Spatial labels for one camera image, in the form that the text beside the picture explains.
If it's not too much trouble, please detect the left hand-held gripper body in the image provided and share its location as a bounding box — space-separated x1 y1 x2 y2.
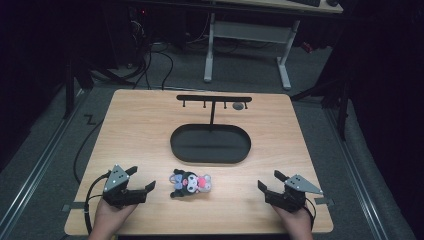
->
102 164 148 210

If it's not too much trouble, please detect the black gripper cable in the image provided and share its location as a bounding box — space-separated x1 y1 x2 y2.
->
304 197 317 231
83 170 112 235

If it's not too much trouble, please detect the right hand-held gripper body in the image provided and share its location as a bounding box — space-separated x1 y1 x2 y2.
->
265 174 324 213

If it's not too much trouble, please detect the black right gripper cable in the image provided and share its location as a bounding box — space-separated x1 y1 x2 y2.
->
304 197 317 231

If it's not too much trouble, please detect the bundle of black floor cables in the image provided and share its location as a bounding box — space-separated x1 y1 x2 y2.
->
131 41 175 92

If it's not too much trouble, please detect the black keyboard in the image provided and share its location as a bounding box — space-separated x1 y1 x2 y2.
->
289 0 322 8

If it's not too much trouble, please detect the white-legged desk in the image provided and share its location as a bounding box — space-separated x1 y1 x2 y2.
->
203 0 344 91

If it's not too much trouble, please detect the black floor cable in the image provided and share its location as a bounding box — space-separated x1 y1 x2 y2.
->
73 118 105 185

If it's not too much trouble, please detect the black metal stand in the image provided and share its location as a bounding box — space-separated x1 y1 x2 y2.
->
289 66 352 141
62 54 136 120

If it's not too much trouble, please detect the black computer tower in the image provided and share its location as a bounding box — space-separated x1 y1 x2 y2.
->
127 5 152 68

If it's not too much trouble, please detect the person's left hand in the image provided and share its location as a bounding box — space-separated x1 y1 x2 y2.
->
87 199 139 240

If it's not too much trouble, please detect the metal floor rail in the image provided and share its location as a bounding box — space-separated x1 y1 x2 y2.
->
324 107 390 240
0 89 85 232

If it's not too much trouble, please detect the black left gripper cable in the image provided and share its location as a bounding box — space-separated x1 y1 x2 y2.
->
83 170 112 235

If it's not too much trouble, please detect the person's right hand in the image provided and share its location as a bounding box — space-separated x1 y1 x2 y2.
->
271 203 315 240

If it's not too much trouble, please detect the black and pink plush keychain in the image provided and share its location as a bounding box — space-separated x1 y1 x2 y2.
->
169 168 213 199

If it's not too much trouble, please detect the black hook stand with oval tray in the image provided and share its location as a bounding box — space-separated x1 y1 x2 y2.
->
169 94 253 165

